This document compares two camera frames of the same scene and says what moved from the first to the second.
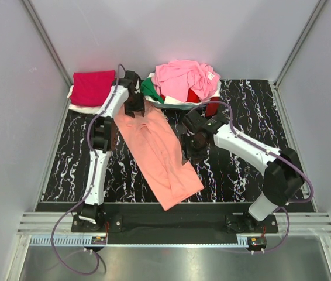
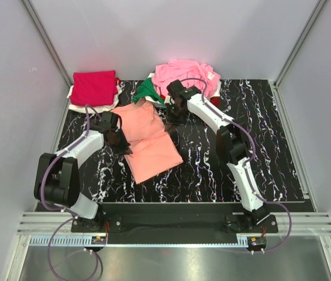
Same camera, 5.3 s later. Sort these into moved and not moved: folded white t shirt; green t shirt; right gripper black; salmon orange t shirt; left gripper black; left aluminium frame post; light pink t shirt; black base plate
Moved: salmon orange t shirt; right gripper black; left gripper black
Not moved: light pink t shirt; folded white t shirt; left aluminium frame post; black base plate; green t shirt
